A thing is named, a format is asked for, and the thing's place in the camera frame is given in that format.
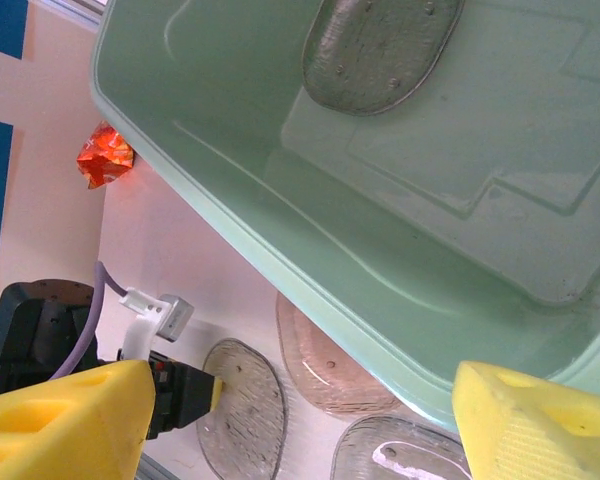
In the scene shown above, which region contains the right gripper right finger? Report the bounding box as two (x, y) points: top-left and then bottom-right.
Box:
(451, 359), (600, 480)

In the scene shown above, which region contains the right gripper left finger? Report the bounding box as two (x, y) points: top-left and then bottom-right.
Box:
(0, 358), (156, 480)

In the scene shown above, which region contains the grey glass plate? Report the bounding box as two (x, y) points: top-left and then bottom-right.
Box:
(195, 338), (287, 480)

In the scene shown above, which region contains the brown plate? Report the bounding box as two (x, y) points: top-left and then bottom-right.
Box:
(275, 291), (406, 417)

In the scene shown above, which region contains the green plastic bin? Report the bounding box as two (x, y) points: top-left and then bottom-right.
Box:
(88, 0), (600, 434)

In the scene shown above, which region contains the large clear glass plate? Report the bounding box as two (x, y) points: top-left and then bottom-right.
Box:
(301, 0), (467, 117)

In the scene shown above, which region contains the orange snack bag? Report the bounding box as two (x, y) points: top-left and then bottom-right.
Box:
(75, 119), (136, 190)

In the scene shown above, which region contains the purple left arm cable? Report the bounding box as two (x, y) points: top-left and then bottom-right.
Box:
(47, 260), (131, 384)

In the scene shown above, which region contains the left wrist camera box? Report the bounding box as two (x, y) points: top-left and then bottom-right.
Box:
(118, 288), (196, 361)

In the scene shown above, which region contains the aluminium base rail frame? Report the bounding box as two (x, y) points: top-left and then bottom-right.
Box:
(137, 452), (181, 480)

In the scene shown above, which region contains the aluminium frame post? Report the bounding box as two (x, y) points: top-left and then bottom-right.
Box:
(44, 0), (112, 21)

